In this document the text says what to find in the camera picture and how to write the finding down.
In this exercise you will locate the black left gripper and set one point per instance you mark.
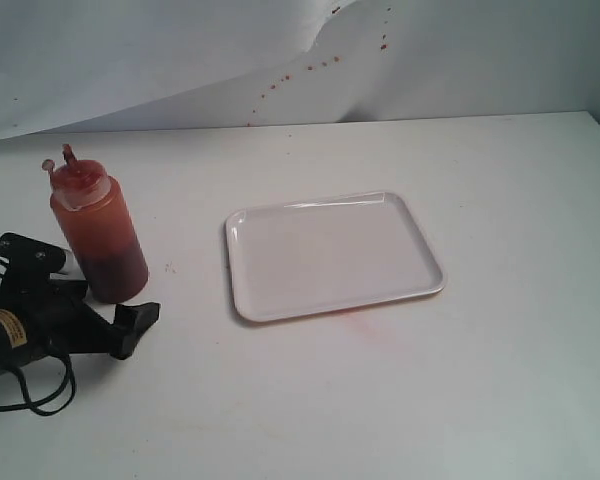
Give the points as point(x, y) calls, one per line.
point(43, 317)

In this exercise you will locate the red sauce squeeze bottle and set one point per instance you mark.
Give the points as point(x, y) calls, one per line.
point(93, 215)

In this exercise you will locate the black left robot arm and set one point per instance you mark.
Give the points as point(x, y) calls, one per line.
point(42, 314)

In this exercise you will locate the white rectangular plastic tray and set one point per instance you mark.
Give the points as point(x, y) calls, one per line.
point(314, 257)

